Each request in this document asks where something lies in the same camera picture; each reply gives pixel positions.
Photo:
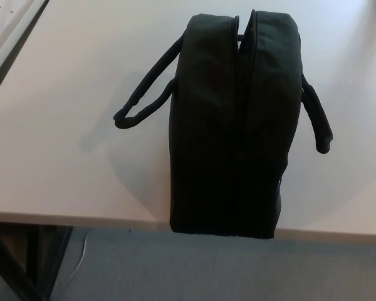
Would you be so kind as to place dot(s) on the black fabric lunch bag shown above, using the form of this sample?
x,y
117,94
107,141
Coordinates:
x,y
213,125

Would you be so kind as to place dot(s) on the black metal desk leg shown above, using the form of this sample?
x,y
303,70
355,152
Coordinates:
x,y
9,260

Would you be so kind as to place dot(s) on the white adjacent desk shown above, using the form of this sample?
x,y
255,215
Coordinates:
x,y
6,28

